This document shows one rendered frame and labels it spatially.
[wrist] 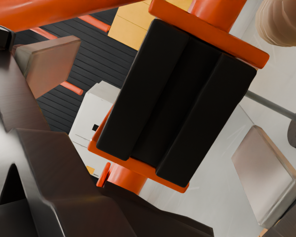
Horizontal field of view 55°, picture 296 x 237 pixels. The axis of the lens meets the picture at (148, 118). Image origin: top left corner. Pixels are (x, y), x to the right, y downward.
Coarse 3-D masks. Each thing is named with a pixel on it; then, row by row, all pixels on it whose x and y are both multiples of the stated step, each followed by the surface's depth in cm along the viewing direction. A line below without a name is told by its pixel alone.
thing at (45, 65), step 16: (16, 48) 12; (32, 48) 12; (48, 48) 14; (64, 48) 16; (32, 64) 12; (48, 64) 14; (64, 64) 17; (32, 80) 13; (48, 80) 15; (64, 80) 19
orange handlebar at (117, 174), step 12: (204, 0) 13; (216, 0) 13; (228, 0) 13; (240, 0) 13; (192, 12) 14; (204, 12) 13; (216, 12) 13; (228, 12) 13; (216, 24) 13; (228, 24) 14; (108, 168) 22; (120, 168) 17; (108, 180) 18; (120, 180) 17; (132, 180) 17; (144, 180) 17
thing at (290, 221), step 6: (294, 210) 10; (288, 216) 10; (294, 216) 10; (282, 222) 9; (288, 222) 9; (294, 222) 10; (270, 228) 7; (276, 228) 9; (282, 228) 9; (288, 228) 9; (294, 228) 9; (264, 234) 7; (270, 234) 7; (276, 234) 7; (282, 234) 8; (288, 234) 9; (294, 234) 9
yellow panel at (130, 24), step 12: (144, 0) 685; (168, 0) 681; (180, 0) 679; (192, 0) 677; (120, 12) 698; (132, 12) 696; (144, 12) 694; (120, 24) 708; (132, 24) 706; (144, 24) 704; (120, 36) 717; (132, 36) 715; (144, 36) 713
